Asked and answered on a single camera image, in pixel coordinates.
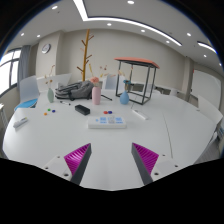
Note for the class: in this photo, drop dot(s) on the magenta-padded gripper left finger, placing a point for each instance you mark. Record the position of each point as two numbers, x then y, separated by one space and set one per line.
78 158

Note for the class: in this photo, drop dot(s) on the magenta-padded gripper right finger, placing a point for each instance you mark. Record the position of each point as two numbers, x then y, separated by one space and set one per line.
146 158

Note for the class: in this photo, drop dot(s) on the small clear white charger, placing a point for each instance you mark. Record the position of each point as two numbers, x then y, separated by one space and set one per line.
111 119

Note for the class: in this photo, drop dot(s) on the plain white remote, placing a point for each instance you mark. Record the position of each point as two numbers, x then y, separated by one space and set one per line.
140 114

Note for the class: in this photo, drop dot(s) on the black rectangular box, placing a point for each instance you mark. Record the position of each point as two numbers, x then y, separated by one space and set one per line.
82 109

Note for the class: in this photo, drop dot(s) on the red round magnet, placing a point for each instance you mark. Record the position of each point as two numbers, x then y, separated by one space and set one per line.
105 112

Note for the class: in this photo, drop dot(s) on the blue round magnet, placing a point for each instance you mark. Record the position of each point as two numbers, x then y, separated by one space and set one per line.
110 112

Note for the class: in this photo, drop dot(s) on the black marker pen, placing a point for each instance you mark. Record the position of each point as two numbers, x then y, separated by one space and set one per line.
65 102

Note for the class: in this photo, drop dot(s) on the blue vase with flowers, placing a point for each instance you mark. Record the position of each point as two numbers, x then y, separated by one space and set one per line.
124 98

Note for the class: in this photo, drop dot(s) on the pink vase with flowers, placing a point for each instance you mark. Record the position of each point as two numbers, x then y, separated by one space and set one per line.
96 96

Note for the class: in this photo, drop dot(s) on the white remote with buttons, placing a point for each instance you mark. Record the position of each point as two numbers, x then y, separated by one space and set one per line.
20 122

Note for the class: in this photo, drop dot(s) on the green vase with stems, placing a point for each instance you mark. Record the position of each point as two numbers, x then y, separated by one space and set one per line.
50 96

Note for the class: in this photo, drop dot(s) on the grey backpack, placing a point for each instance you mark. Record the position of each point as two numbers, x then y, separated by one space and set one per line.
75 90

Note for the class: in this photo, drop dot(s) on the plain white chair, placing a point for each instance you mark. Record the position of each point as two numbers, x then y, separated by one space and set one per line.
111 82

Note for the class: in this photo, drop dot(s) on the white chair with blue cushion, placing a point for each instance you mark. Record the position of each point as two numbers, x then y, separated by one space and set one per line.
28 86

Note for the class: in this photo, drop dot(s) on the wooden coat rack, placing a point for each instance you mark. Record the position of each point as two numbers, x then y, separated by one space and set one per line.
85 56

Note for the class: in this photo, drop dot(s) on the grey curtain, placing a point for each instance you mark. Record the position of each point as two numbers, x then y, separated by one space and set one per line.
24 63

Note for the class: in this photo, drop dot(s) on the window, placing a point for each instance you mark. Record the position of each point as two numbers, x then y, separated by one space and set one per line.
5 73

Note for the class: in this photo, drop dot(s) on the short ceiling strip light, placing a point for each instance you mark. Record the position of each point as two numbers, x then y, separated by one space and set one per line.
206 46

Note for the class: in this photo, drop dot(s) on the ceiling spot lights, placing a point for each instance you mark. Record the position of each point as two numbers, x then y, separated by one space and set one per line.
109 24

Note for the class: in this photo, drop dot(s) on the long ceiling strip light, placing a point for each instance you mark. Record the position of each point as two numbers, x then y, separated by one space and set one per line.
80 8

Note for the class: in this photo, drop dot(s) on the white wall board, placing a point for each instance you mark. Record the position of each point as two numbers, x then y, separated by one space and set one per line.
205 86

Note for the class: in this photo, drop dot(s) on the orange-topped black frame side table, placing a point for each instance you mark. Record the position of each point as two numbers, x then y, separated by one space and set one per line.
136 61

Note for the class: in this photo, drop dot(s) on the round wall clock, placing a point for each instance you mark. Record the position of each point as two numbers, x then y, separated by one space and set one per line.
46 48

